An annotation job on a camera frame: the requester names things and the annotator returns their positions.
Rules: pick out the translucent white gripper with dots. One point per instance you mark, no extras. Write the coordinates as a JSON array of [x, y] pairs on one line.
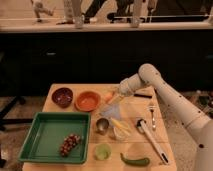
[[128, 87]]

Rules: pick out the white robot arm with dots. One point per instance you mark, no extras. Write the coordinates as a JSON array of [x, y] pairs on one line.
[[196, 122]]

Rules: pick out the orange red bowl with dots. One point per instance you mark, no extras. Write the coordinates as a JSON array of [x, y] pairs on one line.
[[87, 101]]

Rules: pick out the dark maroon bowl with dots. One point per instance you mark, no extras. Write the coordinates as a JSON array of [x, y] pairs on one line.
[[62, 97]]

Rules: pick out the black chalkboard eraser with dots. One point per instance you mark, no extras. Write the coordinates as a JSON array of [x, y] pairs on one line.
[[143, 94]]

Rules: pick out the blue sponge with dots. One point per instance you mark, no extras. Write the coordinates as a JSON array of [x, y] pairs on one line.
[[114, 90]]

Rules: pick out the small metal cup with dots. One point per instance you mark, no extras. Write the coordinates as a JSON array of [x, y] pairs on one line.
[[102, 125]]

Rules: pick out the green lime cup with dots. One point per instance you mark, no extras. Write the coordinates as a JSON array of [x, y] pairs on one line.
[[102, 152]]

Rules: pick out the green chili pepper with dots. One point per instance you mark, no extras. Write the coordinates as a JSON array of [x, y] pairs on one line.
[[138, 162]]

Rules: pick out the red grape bunch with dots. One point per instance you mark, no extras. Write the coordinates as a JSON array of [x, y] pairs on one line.
[[69, 143]]

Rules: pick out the green plastic tray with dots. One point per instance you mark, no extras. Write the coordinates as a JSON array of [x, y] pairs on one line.
[[48, 132]]

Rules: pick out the black office chair base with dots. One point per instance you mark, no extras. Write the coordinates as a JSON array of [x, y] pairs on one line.
[[7, 108]]

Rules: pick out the white handled kitchen tool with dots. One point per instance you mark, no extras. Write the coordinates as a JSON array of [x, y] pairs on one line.
[[142, 128]]

